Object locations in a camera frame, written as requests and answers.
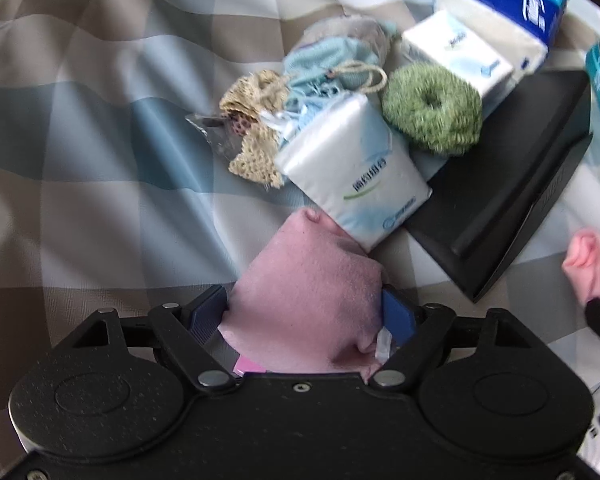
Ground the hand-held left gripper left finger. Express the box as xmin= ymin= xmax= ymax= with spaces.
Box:
xmin=55 ymin=284 xmax=238 ymax=393

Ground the green round scrubber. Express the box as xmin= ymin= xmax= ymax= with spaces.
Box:
xmin=381 ymin=64 xmax=483 ymax=157

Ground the blue tissue pack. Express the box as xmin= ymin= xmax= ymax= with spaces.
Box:
xmin=434 ymin=0 xmax=571 ymax=88

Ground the light blue sachet pouch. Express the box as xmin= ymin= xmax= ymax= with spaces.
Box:
xmin=260 ymin=22 xmax=398 ymax=141

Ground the pink felt cloth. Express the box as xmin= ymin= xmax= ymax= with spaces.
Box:
xmin=217 ymin=208 xmax=387 ymax=378

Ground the beige crochet lace cloth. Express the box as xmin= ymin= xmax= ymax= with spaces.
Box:
xmin=219 ymin=71 xmax=292 ymax=191

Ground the checkered blanket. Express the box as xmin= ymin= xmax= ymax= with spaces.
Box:
xmin=0 ymin=0 xmax=600 ymax=466

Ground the white tissue packet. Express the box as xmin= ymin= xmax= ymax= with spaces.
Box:
xmin=401 ymin=10 xmax=516 ymax=121
xmin=274 ymin=93 xmax=434 ymax=253

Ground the black plastic tray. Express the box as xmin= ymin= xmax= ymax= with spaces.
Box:
xmin=405 ymin=67 xmax=595 ymax=304

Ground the grey fuzzy cloth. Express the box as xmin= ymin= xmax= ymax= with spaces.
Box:
xmin=302 ymin=14 xmax=393 ymax=63

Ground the clear plastic wrapper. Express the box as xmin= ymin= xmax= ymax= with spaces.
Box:
xmin=185 ymin=112 xmax=246 ymax=163

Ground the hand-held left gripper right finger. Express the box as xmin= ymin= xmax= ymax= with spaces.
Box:
xmin=367 ymin=284 xmax=533 ymax=391

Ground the light pink soft cloth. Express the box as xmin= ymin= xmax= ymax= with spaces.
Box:
xmin=562 ymin=228 xmax=600 ymax=311

